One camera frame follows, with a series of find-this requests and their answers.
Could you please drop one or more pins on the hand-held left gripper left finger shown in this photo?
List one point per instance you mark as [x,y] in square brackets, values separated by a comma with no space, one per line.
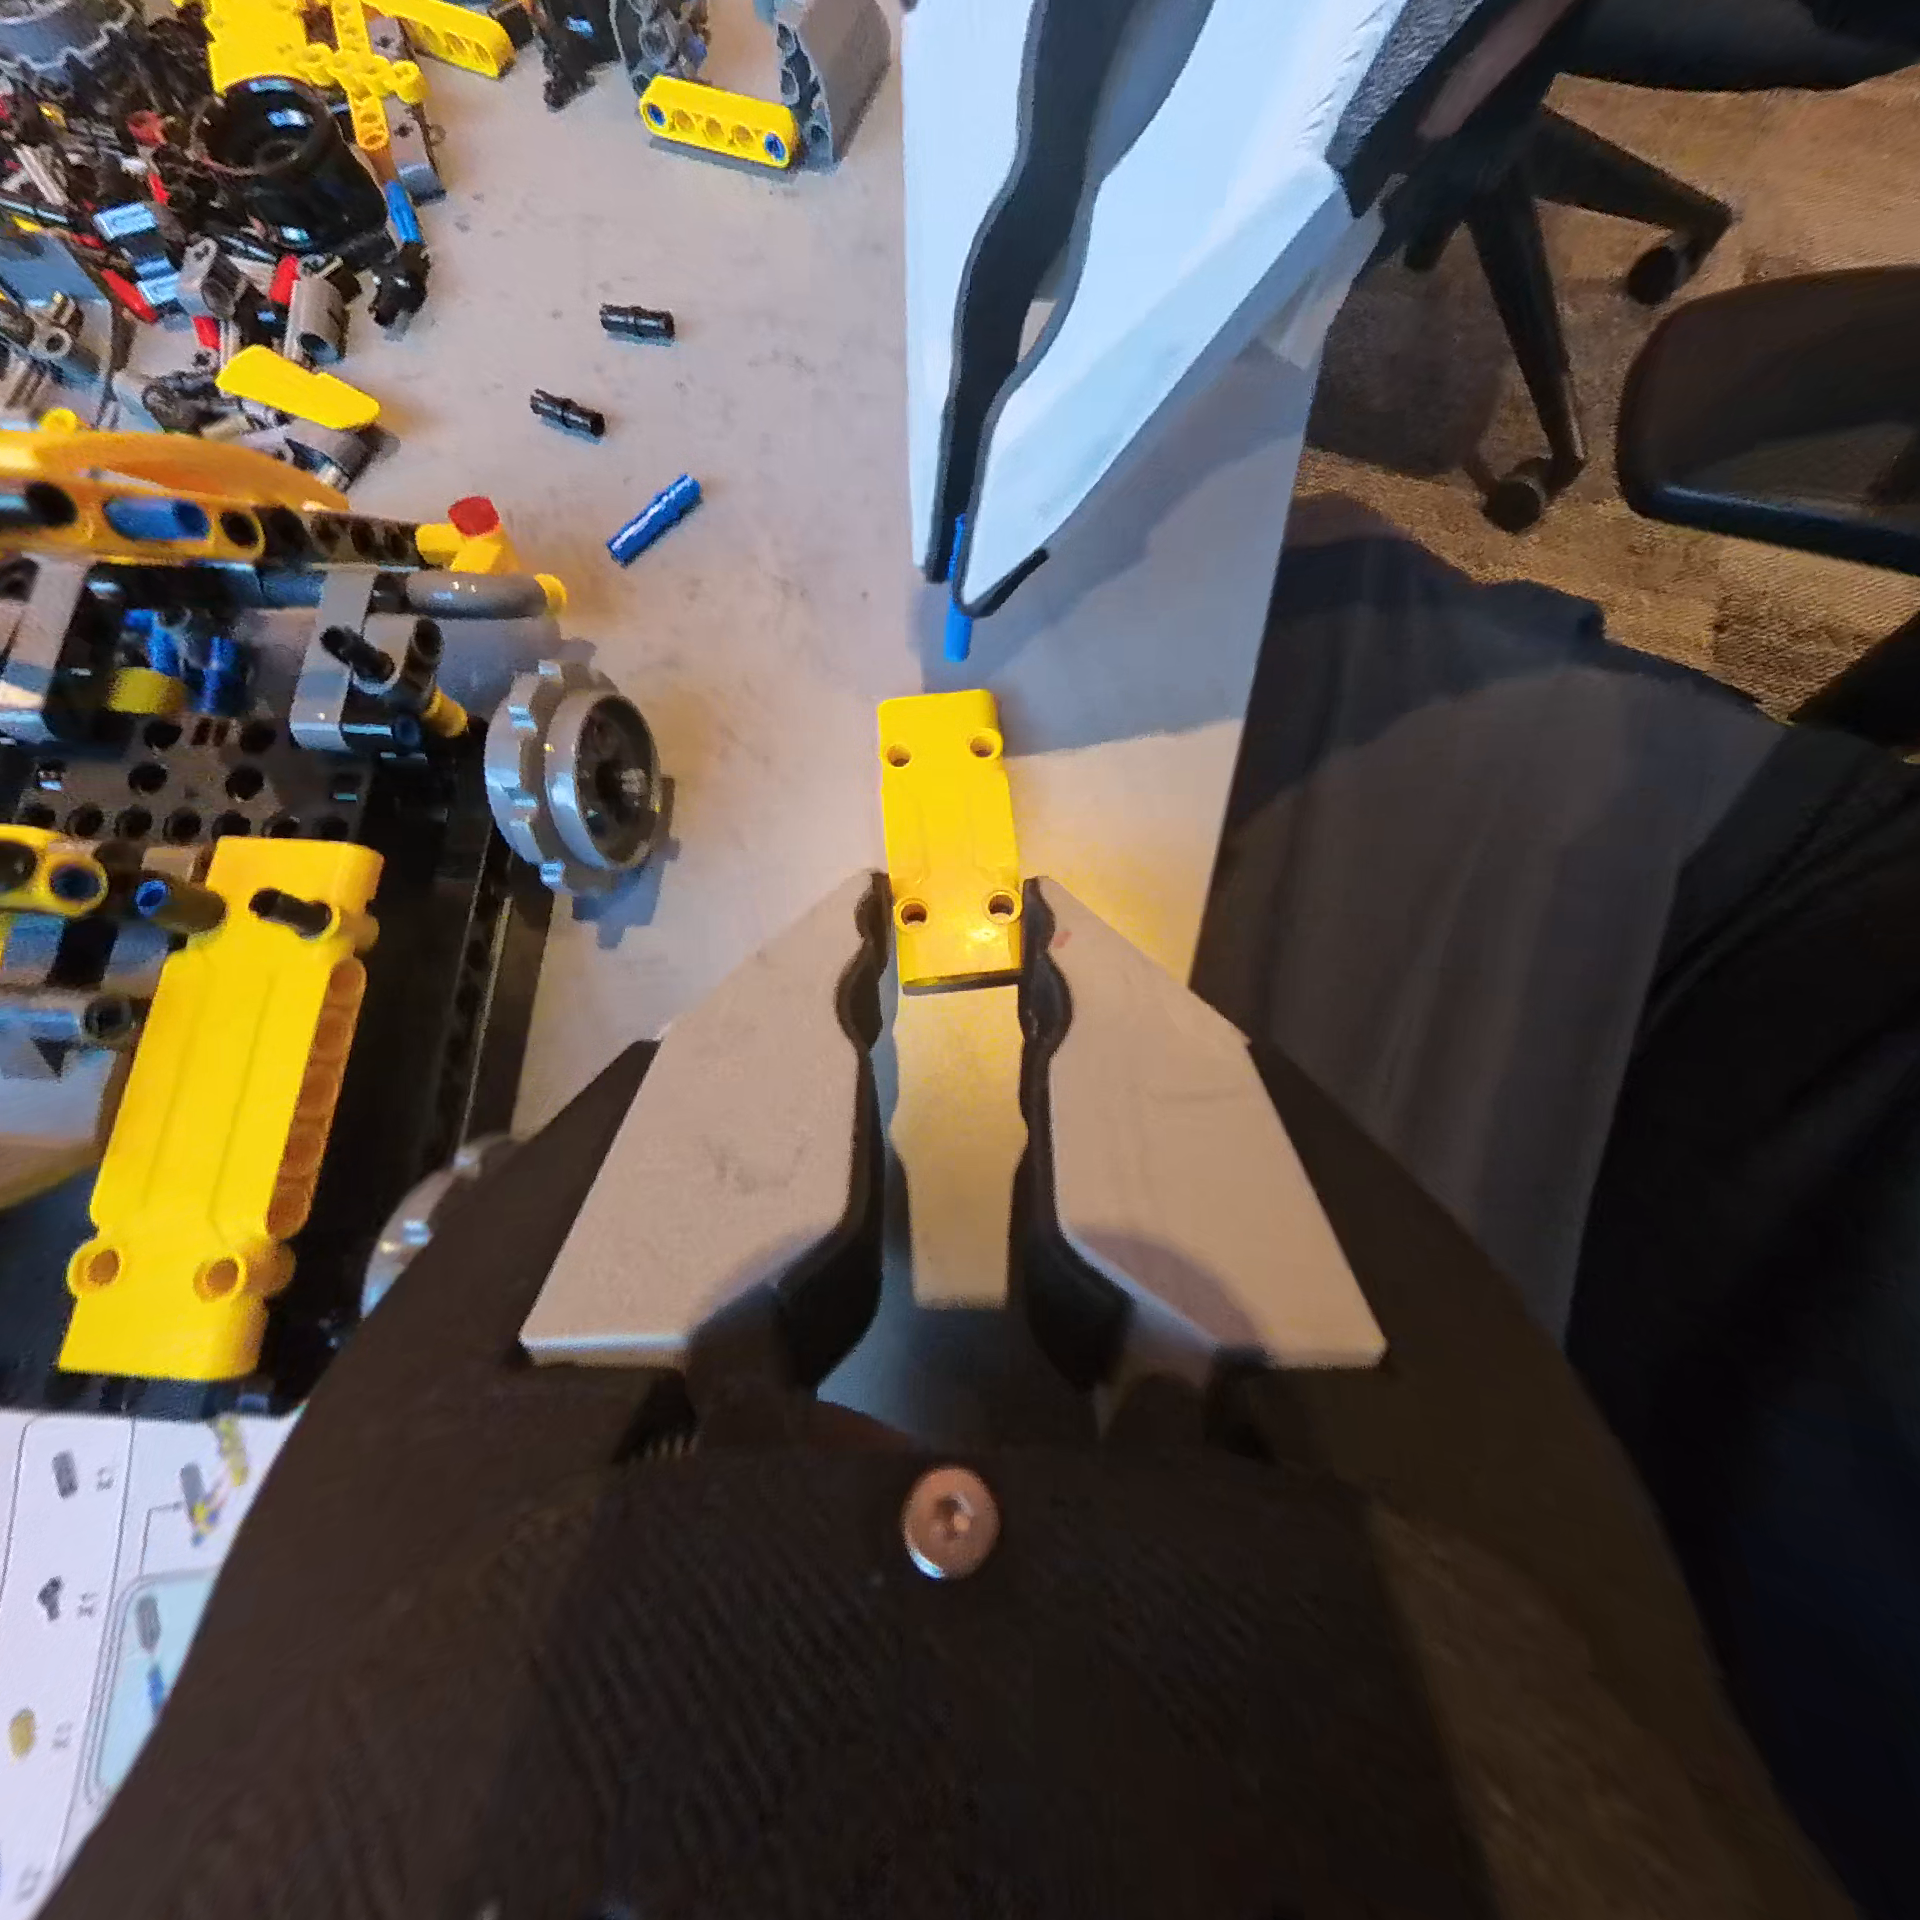
[704,1187]

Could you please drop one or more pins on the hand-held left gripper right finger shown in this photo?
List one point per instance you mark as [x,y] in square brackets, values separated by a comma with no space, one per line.
[1197,1187]

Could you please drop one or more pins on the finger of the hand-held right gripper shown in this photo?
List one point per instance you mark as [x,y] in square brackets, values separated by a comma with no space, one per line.
[1185,286]
[1037,196]

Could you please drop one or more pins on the small grey toy connector piece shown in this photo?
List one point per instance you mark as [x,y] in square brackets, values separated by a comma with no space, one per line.
[824,65]

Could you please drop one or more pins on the short yellow toy beam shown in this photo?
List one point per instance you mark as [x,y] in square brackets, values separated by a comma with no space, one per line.
[720,114]

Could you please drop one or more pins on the black toy pin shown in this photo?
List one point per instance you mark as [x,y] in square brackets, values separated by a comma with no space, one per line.
[565,414]
[643,323]

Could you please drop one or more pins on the long yellow holed toy block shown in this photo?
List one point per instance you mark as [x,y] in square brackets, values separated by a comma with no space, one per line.
[954,840]

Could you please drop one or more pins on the yellow toy vehicle model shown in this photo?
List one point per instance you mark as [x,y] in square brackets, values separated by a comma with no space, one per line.
[225,1050]

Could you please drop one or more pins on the white instruction booklet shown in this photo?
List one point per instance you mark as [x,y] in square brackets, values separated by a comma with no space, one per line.
[103,1622]

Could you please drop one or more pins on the pile of small toy parts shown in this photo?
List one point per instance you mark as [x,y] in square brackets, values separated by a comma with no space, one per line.
[134,227]

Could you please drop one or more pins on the grey desk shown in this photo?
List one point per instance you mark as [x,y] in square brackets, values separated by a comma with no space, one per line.
[749,601]

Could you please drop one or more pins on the black chair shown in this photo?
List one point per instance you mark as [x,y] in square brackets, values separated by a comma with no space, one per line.
[1724,386]

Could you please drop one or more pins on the black toy wheel rim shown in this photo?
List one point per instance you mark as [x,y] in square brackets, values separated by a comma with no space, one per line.
[286,154]

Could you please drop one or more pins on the yellow curved toy panel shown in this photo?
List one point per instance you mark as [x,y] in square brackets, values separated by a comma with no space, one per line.
[300,386]

